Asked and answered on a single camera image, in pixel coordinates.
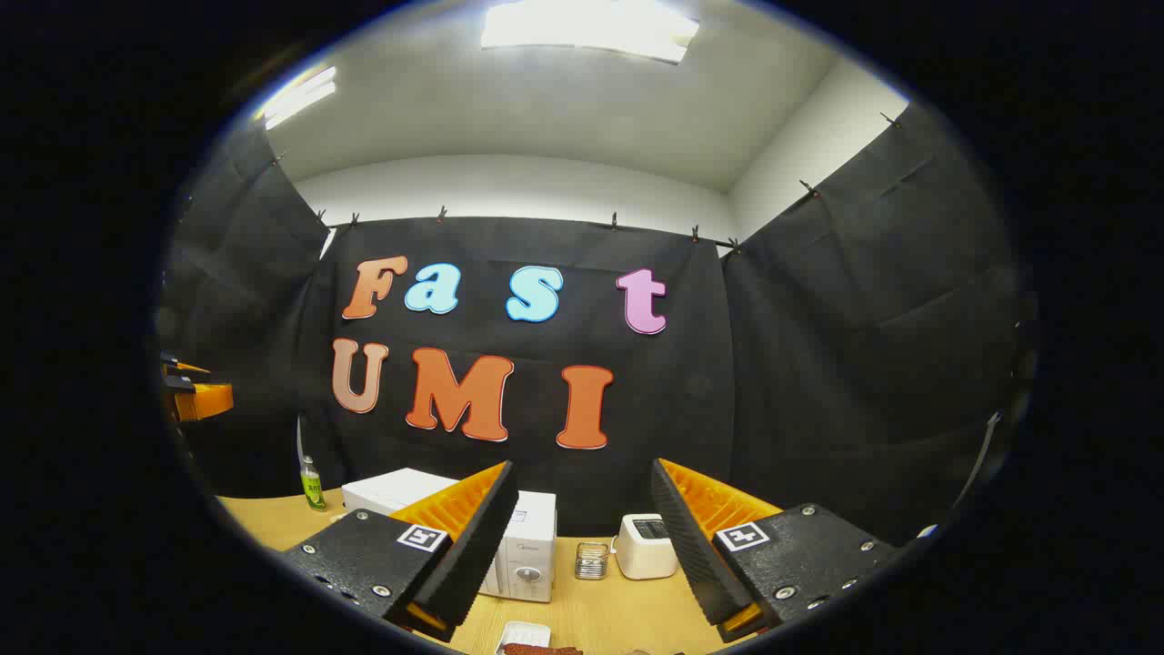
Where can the red meat strip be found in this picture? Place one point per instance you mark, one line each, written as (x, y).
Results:
(536, 649)

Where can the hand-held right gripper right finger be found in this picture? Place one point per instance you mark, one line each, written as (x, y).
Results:
(696, 546)

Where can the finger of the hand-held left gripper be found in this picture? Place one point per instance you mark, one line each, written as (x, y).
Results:
(186, 367)
(207, 400)

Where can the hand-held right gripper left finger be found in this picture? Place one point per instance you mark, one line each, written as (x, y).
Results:
(477, 546)

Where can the green bottle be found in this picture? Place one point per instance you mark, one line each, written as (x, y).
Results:
(313, 489)

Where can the white microwave oven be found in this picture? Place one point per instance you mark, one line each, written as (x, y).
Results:
(532, 546)

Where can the white toaster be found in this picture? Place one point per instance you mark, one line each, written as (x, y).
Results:
(641, 557)

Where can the metal mesh holder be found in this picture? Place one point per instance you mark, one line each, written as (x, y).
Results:
(591, 562)

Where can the ceiling light panel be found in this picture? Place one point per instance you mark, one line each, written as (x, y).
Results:
(300, 95)
(591, 27)

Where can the small white dish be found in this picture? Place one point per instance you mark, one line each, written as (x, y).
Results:
(526, 631)

